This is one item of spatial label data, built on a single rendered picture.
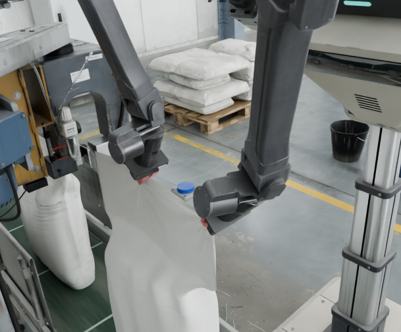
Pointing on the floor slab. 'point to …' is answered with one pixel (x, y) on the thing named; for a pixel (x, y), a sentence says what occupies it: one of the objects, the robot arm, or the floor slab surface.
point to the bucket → (348, 139)
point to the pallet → (185, 115)
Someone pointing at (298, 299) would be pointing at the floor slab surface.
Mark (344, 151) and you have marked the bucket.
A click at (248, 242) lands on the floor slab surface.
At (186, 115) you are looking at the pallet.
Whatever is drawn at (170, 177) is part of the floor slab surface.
